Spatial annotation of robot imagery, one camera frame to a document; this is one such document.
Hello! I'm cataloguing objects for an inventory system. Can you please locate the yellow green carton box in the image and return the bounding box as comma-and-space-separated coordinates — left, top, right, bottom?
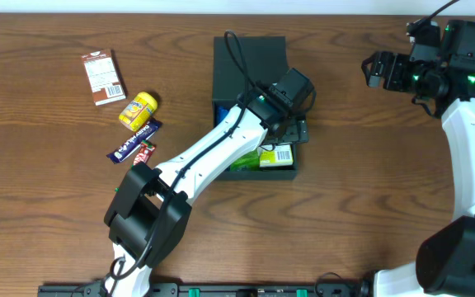
258, 144, 294, 168

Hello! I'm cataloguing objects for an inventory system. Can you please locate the green snack bag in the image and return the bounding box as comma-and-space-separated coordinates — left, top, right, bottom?
230, 150, 260, 172

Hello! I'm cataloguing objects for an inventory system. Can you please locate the blue Oreo cookie pack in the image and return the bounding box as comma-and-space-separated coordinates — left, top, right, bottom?
215, 106, 228, 125

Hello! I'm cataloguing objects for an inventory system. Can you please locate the dark green folding box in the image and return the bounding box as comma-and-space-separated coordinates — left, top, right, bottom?
212, 36, 299, 182

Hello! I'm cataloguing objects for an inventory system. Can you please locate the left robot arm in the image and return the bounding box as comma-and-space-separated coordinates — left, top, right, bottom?
101, 105, 267, 296

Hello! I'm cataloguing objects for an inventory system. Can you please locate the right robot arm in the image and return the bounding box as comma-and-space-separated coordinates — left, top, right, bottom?
361, 17, 475, 296

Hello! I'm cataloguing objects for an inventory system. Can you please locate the red KitKat bar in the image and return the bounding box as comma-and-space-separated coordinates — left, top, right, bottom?
133, 140, 156, 166

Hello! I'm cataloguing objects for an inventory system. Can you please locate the yellow plastic jar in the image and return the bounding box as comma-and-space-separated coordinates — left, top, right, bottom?
119, 92, 158, 132

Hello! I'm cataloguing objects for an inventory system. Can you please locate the purple Dairy Milk bar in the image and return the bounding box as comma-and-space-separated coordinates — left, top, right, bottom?
106, 119, 162, 164

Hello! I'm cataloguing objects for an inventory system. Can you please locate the brown white carton box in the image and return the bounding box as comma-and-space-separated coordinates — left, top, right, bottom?
81, 49, 126, 106

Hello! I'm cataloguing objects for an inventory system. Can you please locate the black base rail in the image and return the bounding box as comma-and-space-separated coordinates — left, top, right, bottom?
37, 281, 373, 297

